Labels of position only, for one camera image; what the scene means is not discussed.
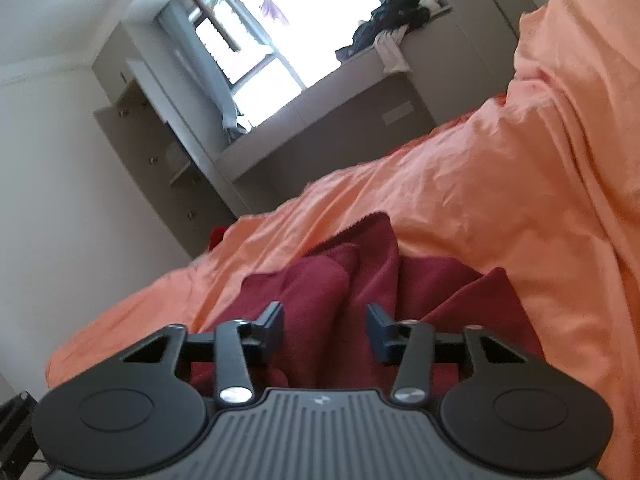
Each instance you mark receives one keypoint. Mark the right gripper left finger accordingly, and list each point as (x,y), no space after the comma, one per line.
(241,346)

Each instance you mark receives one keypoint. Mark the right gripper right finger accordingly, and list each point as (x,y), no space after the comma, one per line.
(406,345)

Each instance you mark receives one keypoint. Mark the dark red long-sleeve shirt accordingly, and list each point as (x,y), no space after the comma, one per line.
(325,295)

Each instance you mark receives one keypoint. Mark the dark clothes pile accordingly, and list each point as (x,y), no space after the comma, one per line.
(390,15)

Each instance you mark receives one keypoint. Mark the red object beside bed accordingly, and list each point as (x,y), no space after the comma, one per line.
(215,237)

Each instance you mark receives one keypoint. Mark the open beige wardrobe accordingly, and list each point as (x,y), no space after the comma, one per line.
(166,132)

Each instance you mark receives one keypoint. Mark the orange duvet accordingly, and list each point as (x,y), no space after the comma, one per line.
(542,182)

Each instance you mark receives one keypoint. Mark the grey window bench cabinet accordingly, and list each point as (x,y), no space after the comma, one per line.
(358,112)

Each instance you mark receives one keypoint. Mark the tall beige closet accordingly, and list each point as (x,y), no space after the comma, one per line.
(465,55)

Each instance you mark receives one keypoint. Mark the white hanging garment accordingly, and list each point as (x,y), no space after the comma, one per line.
(387,46)

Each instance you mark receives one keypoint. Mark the window with open sash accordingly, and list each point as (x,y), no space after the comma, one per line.
(268,64)

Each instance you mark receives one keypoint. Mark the left grey curtain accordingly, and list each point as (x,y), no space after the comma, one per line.
(175,22)

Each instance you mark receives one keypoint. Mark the pink hanging garment outside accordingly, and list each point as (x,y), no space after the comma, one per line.
(270,10)

